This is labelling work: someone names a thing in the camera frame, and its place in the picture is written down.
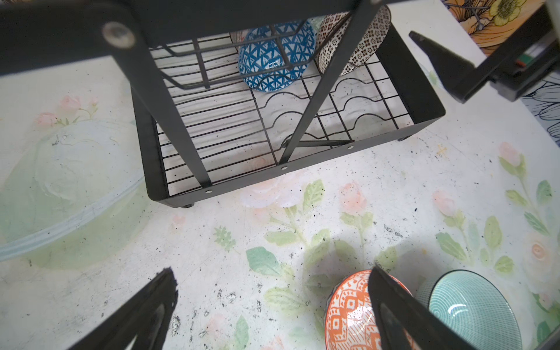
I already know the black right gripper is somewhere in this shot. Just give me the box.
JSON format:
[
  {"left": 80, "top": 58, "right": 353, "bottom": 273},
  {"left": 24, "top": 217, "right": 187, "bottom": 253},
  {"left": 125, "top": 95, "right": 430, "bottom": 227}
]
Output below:
[{"left": 409, "top": 3, "right": 559, "bottom": 103}]

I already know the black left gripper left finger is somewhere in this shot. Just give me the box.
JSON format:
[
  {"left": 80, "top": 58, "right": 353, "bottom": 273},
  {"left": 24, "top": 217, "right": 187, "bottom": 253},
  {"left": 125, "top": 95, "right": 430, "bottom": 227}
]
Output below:
[{"left": 71, "top": 268, "right": 178, "bottom": 349}]

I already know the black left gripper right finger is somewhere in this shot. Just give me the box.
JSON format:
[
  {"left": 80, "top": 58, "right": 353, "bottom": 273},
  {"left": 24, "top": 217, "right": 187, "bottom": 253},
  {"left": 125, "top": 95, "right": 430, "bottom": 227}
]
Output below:
[{"left": 368, "top": 265, "right": 473, "bottom": 350}]

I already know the orange patterned bowl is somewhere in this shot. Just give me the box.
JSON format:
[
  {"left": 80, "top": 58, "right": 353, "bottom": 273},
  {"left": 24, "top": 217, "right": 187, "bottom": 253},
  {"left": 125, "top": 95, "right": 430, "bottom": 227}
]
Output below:
[{"left": 324, "top": 269, "right": 421, "bottom": 350}]

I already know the brown lattice pattern bowl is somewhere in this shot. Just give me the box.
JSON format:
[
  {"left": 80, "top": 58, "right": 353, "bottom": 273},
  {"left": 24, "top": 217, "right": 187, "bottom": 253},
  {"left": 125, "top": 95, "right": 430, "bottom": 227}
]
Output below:
[{"left": 316, "top": 5, "right": 392, "bottom": 76}]

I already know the blue triangle pattern bowl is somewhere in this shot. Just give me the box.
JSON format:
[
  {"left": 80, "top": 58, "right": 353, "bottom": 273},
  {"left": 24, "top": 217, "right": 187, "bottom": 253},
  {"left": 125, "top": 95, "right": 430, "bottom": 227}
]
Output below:
[{"left": 238, "top": 20, "right": 316, "bottom": 93}]

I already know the teal striped bowl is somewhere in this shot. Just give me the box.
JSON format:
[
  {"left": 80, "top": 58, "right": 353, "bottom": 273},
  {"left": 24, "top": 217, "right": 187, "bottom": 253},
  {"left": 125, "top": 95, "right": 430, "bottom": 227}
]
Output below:
[{"left": 416, "top": 270, "right": 522, "bottom": 349}]

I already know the black wire dish rack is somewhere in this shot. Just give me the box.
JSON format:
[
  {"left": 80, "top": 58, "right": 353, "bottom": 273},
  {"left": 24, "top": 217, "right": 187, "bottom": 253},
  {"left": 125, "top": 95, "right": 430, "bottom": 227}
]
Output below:
[{"left": 1, "top": 1, "right": 446, "bottom": 208}]

